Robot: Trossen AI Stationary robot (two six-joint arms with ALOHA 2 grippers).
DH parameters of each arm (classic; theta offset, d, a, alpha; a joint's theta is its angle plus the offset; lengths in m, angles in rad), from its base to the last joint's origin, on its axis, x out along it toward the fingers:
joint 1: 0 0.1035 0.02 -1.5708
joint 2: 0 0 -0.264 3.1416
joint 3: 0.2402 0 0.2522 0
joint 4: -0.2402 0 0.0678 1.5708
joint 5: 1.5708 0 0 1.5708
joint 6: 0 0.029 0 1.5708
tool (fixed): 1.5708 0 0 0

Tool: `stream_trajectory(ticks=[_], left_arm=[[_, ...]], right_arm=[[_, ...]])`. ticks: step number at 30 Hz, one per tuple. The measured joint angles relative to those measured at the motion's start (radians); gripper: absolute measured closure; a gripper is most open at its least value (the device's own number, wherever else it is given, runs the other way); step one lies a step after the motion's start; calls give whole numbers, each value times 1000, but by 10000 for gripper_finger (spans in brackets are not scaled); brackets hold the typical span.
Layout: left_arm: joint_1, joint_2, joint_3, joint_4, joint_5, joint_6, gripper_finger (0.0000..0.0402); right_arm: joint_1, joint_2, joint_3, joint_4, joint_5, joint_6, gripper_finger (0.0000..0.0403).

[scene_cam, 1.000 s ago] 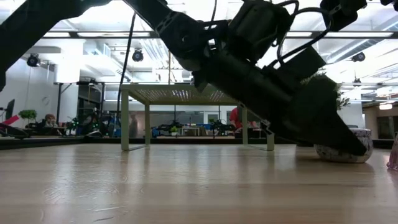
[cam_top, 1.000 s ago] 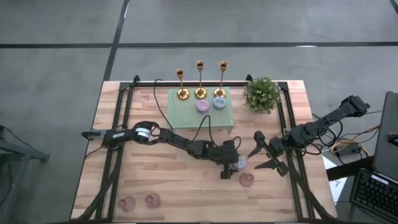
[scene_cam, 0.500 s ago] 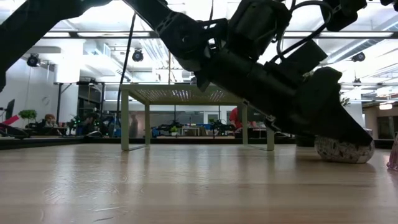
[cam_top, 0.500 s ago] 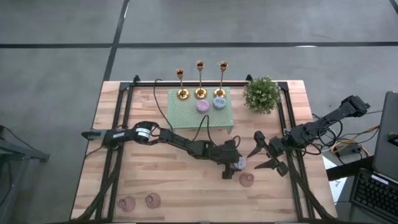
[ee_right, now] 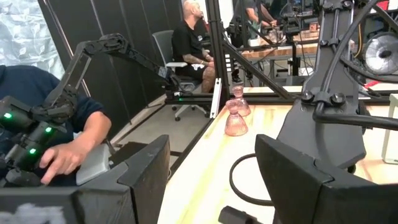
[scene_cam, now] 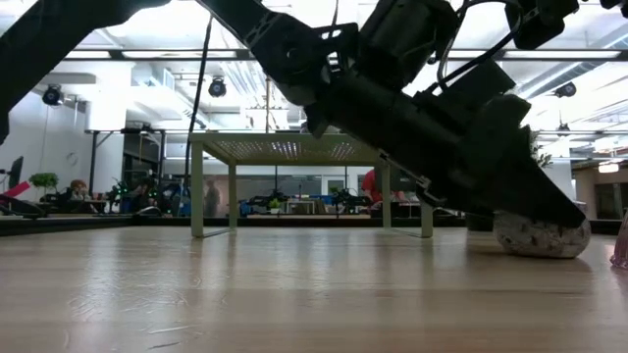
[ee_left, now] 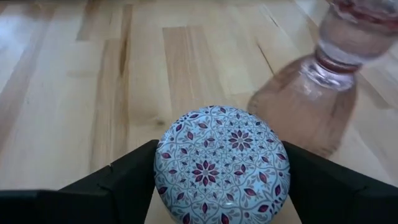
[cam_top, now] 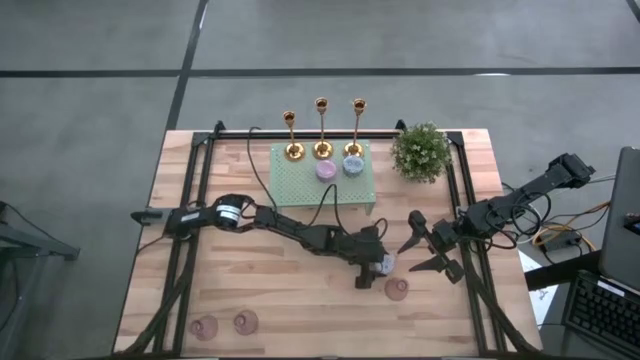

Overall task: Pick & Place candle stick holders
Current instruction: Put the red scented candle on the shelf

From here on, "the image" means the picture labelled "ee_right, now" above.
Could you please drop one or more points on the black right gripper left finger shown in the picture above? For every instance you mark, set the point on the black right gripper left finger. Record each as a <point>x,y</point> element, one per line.
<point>93,205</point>

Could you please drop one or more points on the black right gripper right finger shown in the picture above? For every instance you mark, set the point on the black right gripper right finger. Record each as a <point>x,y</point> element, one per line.
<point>311,199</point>

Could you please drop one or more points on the pink glass candle holder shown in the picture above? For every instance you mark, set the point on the pink glass candle holder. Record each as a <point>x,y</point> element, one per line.
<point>235,124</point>
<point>244,109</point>

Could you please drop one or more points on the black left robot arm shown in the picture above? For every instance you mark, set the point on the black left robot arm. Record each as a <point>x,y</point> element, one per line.
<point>326,137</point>

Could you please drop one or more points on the person's forearm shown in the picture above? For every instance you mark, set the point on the person's forearm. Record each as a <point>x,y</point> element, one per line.
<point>93,130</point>

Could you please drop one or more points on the light grey seat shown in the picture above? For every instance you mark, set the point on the light grey seat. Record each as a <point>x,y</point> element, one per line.
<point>93,165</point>

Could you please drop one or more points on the person's hand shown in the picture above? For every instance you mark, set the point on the person's hand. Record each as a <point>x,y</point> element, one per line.
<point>62,161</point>

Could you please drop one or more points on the pale green perforated metal shelf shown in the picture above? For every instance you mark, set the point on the pale green perforated metal shelf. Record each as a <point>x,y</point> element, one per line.
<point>390,155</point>

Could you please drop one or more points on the background wooden table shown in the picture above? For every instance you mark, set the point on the background wooden table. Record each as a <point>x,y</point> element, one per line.
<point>280,52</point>

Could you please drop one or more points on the round floor fan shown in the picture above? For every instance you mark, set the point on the round floor fan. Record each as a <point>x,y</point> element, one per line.
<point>381,53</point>

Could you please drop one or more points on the green plant in white pot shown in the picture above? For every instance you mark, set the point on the green plant in white pot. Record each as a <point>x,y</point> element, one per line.
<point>254,40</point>

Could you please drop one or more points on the grey office chair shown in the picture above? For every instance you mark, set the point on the grey office chair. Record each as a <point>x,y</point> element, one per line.
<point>163,43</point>

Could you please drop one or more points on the white leaf-pattern curtain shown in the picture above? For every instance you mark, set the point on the white leaf-pattern curtain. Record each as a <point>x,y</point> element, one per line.
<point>25,34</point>

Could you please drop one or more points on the white aluminium bracket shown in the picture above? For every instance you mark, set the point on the white aluminium bracket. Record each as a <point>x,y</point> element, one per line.
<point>215,98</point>

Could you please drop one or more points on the black aluminium table frame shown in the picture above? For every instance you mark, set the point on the black aluminium table frame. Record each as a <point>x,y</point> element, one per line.
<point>217,46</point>

